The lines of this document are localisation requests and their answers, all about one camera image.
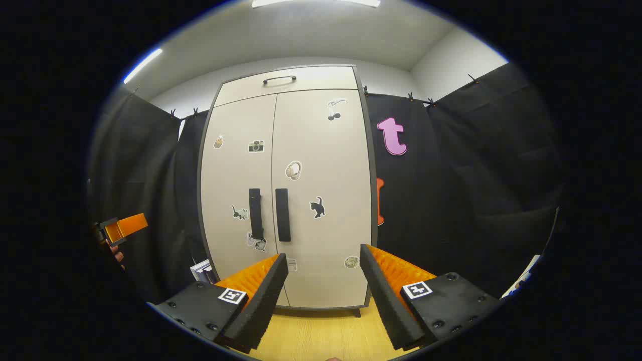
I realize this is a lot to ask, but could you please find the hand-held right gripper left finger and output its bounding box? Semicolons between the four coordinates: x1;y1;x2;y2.
148;253;290;354

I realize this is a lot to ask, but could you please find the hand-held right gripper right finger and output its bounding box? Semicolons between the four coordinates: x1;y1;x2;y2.
360;244;502;351

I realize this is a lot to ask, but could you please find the beige door camera sticker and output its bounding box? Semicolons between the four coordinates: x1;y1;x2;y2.
201;94;291;307

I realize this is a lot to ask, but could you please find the beige double-door shoe cabinet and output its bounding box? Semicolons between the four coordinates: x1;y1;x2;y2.
197;64;378;317

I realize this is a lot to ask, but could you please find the beige door headphones sticker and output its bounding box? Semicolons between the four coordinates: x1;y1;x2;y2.
271;89;374;309

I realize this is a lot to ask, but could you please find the white purple box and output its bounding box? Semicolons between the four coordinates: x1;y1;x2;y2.
190;259;217;285

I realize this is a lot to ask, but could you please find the black backdrop cloth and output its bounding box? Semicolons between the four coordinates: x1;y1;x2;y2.
88;63;562;304

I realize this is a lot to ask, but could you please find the narrow ceiling light strip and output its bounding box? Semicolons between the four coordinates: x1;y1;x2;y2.
123;48;164;84

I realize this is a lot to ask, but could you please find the row of black clips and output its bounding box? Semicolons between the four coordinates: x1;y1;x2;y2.
131;74;479;121

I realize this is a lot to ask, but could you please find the long ceiling light panel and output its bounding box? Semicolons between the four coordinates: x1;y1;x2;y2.
252;0;381;8

